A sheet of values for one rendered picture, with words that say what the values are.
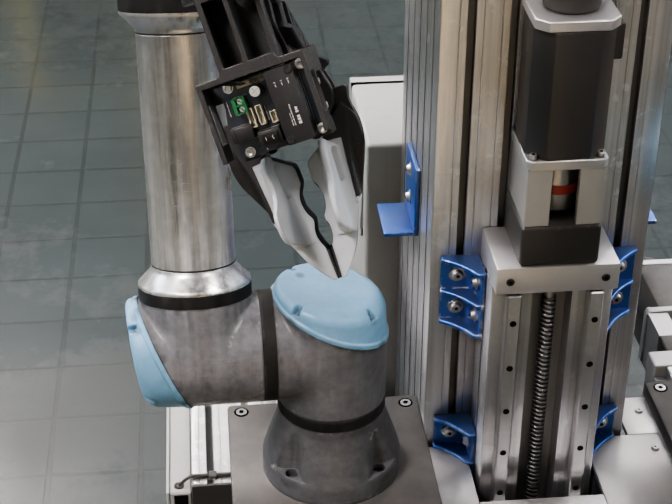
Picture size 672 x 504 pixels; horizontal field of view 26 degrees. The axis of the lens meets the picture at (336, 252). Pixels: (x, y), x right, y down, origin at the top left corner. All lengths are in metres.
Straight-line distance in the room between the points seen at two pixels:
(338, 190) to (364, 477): 0.66
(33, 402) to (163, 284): 2.04
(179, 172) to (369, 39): 3.84
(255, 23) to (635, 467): 1.01
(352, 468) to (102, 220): 2.68
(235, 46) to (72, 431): 2.51
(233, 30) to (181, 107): 0.53
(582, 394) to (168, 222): 0.53
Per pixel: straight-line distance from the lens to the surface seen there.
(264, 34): 0.91
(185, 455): 1.78
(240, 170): 0.96
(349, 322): 1.45
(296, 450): 1.56
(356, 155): 0.96
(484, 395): 1.67
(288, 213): 0.95
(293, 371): 1.47
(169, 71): 1.41
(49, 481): 3.25
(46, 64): 5.14
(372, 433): 1.55
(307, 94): 0.91
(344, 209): 0.94
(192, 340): 1.45
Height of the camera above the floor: 2.08
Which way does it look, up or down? 32 degrees down
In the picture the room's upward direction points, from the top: straight up
